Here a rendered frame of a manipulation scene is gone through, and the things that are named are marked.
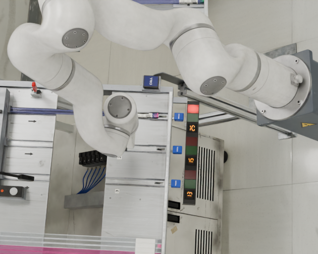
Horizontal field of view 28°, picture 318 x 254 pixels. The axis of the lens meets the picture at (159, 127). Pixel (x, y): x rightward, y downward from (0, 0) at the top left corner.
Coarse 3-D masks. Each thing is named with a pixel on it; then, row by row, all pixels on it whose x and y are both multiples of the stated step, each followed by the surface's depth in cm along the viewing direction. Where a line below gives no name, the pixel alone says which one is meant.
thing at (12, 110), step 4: (12, 108) 208; (16, 108) 208; (20, 108) 208; (24, 108) 208; (28, 108) 208; (32, 108) 208; (16, 112) 209; (20, 112) 209; (24, 112) 208; (28, 112) 208; (32, 112) 208; (36, 112) 208; (40, 112) 208; (44, 112) 207; (48, 112) 207; (52, 112) 207; (56, 112) 207; (60, 112) 207; (64, 112) 207; (68, 112) 207; (72, 112) 207; (152, 116) 206; (156, 116) 206
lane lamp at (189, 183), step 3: (186, 180) 202; (189, 180) 202; (192, 180) 202; (195, 180) 202; (186, 183) 202; (189, 183) 202; (192, 183) 202; (195, 183) 201; (186, 186) 201; (189, 186) 201; (192, 186) 201; (195, 186) 201
